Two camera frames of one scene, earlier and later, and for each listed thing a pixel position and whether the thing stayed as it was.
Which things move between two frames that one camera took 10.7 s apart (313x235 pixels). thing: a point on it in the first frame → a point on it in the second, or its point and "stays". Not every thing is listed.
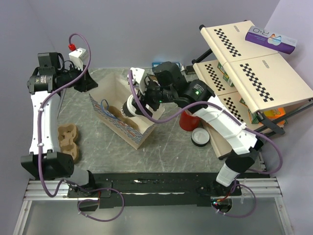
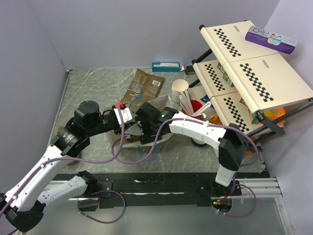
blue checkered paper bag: [106, 101] → [147, 152]
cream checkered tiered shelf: [253, 84] stays
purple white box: [271, 39] stays
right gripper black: [149, 83] → [146, 137]
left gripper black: [86, 83] → [118, 129]
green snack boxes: [225, 76] stays
